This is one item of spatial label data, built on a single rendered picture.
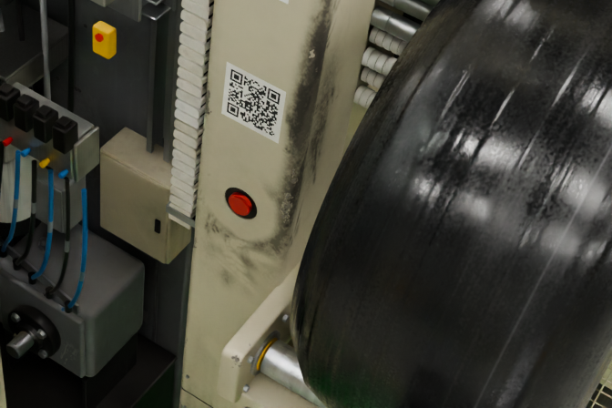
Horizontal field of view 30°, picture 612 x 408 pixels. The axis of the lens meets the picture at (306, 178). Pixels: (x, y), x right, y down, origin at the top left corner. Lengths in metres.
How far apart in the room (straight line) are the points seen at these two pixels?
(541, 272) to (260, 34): 0.39
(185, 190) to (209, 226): 0.05
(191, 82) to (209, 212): 0.18
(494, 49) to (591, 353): 0.27
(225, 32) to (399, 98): 0.25
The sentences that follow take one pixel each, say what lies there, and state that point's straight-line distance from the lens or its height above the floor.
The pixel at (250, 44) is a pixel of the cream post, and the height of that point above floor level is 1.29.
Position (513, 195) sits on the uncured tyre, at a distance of 0.97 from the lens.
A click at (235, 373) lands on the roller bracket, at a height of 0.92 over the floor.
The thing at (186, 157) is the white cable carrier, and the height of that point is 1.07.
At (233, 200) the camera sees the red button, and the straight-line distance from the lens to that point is 1.33.
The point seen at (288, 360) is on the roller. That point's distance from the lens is 1.38.
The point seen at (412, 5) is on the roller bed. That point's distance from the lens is 1.58.
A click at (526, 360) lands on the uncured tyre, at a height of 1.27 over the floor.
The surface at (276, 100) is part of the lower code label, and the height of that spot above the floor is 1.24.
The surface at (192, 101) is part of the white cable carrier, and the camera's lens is 1.30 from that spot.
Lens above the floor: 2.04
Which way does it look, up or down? 45 degrees down
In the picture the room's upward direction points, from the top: 10 degrees clockwise
